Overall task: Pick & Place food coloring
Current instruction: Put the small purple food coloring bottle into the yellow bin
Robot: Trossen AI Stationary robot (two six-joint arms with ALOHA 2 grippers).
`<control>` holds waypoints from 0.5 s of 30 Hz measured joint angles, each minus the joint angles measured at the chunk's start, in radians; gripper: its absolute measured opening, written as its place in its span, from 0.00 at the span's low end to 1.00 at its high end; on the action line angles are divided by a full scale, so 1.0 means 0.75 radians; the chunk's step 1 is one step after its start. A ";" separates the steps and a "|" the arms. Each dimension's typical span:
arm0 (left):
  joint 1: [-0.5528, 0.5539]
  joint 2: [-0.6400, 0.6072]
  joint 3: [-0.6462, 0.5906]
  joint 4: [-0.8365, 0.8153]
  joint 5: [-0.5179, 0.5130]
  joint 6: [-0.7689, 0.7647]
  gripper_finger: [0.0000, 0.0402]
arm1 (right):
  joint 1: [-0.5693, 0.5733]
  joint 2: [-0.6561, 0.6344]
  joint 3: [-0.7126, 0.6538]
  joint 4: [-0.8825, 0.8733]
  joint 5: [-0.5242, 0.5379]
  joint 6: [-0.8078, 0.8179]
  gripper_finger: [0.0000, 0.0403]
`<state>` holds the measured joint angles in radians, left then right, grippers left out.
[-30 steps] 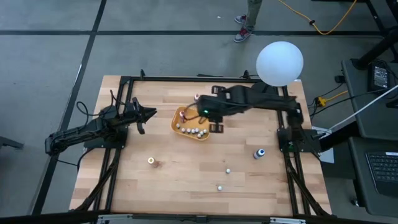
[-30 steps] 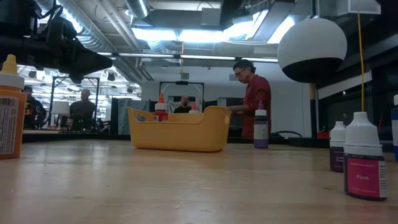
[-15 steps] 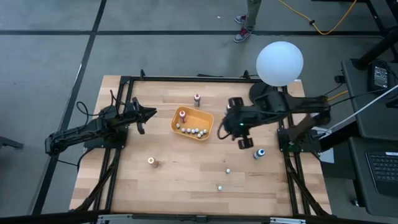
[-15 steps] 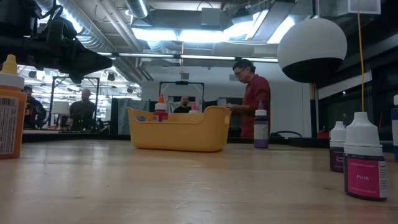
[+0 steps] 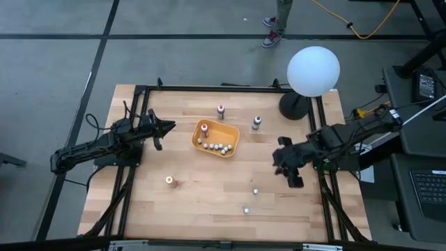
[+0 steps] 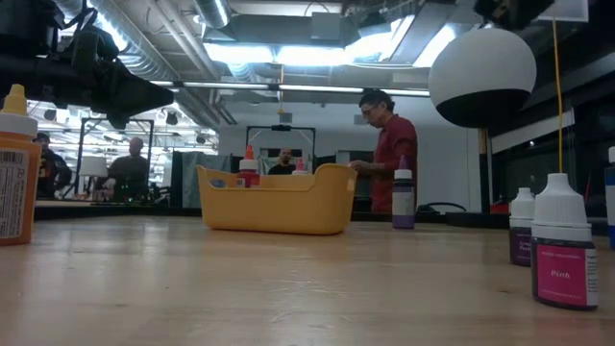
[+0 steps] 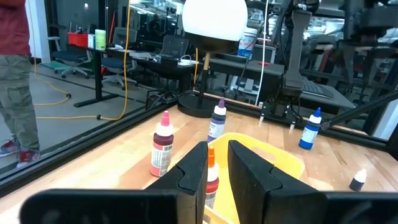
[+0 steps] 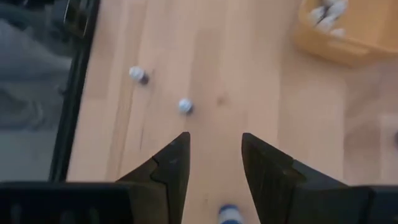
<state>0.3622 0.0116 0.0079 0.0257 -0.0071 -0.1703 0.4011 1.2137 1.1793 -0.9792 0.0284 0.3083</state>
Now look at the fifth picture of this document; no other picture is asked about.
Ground grey furniture leg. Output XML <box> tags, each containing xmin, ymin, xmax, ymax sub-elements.
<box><xmin>0</xmin><ymin>152</ymin><xmax>28</xmax><ymax>168</ymax></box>

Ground black aluminium rig frame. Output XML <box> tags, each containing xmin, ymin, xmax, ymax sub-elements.
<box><xmin>79</xmin><ymin>78</ymin><xmax>372</xmax><ymax>243</ymax></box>

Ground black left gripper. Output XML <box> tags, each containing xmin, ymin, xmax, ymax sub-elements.
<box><xmin>139</xmin><ymin>109</ymin><xmax>176</xmax><ymax>151</ymax></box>

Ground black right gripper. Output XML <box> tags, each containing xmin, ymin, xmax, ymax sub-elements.
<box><xmin>273</xmin><ymin>137</ymin><xmax>316</xmax><ymax>188</ymax></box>

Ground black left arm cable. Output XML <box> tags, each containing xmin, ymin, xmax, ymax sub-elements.
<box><xmin>84</xmin><ymin>100</ymin><xmax>140</xmax><ymax>133</ymax></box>

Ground yellow extension cable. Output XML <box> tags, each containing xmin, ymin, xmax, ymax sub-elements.
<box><xmin>311</xmin><ymin>0</ymin><xmax>401</xmax><ymax>40</ymax></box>

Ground black crossbar silver brackets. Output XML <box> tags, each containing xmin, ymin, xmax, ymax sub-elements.
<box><xmin>0</xmin><ymin>236</ymin><xmax>446</xmax><ymax>251</ymax></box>

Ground black side desk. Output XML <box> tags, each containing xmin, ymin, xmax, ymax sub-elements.
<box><xmin>381</xmin><ymin>65</ymin><xmax>446</xmax><ymax>245</ymax></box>

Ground black power adapter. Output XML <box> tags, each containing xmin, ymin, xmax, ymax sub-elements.
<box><xmin>413</xmin><ymin>69</ymin><xmax>438</xmax><ymax>102</ymax></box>

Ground yellow plastic basket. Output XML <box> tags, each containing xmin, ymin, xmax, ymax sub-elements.
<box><xmin>190</xmin><ymin>119</ymin><xmax>240</xmax><ymax>158</ymax></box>

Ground white globe lamp black base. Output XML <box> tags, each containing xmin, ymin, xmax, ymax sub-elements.
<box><xmin>278</xmin><ymin>45</ymin><xmax>341</xmax><ymax>121</ymax></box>

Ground white paper sheet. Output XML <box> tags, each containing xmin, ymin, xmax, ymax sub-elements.
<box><xmin>355</xmin><ymin>166</ymin><xmax>376</xmax><ymax>184</ymax></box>

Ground white rod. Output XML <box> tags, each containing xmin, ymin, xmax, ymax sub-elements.
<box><xmin>376</xmin><ymin>98</ymin><xmax>446</xmax><ymax>141</ymax></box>

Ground black laptop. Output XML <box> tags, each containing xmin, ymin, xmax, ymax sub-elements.
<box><xmin>409</xmin><ymin>169</ymin><xmax>446</xmax><ymax>222</ymax></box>

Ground yellow power plug cable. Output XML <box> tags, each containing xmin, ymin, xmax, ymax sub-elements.
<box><xmin>353</xmin><ymin>100</ymin><xmax>392</xmax><ymax>120</ymax></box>

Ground person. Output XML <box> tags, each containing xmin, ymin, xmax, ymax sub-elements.
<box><xmin>261</xmin><ymin>0</ymin><xmax>294</xmax><ymax>49</ymax></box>

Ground black stand leg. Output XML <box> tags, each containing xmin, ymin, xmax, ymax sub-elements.
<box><xmin>393</xmin><ymin>29</ymin><xmax>446</xmax><ymax>79</ymax></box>

